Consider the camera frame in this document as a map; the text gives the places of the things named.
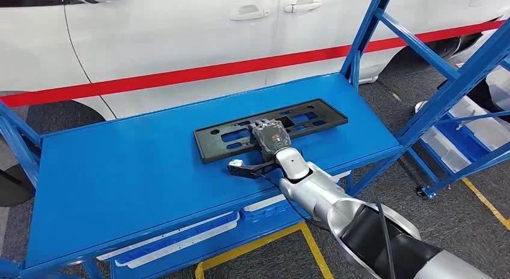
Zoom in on white car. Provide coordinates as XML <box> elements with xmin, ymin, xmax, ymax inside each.
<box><xmin>0</xmin><ymin>0</ymin><xmax>510</xmax><ymax>208</ymax></box>

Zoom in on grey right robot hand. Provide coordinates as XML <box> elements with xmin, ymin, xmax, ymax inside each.
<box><xmin>248</xmin><ymin>118</ymin><xmax>292</xmax><ymax>163</ymax></box>

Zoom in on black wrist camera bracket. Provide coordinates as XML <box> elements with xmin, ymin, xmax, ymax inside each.
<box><xmin>227</xmin><ymin>160</ymin><xmax>280</xmax><ymax>180</ymax></box>

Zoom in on blue metal shelf rack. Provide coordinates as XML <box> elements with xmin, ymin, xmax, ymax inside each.
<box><xmin>0</xmin><ymin>0</ymin><xmax>510</xmax><ymax>279</ymax></box>

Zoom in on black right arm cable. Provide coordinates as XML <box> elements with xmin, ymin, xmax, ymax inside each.
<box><xmin>374</xmin><ymin>200</ymin><xmax>398</xmax><ymax>279</ymax></box>

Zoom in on white car door handle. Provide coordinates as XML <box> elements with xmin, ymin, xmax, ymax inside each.
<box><xmin>283</xmin><ymin>0</ymin><xmax>322</xmax><ymax>14</ymax></box>
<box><xmin>230</xmin><ymin>4</ymin><xmax>270</xmax><ymax>22</ymax></box>

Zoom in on black plastic plate frame part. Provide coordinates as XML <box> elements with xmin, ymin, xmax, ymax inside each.
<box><xmin>193</xmin><ymin>99</ymin><xmax>349</xmax><ymax>164</ymax></box>

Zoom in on clear plastic bin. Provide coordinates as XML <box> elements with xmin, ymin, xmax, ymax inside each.
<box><xmin>449</xmin><ymin>96</ymin><xmax>510</xmax><ymax>152</ymax></box>
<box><xmin>420</xmin><ymin>126</ymin><xmax>472</xmax><ymax>174</ymax></box>

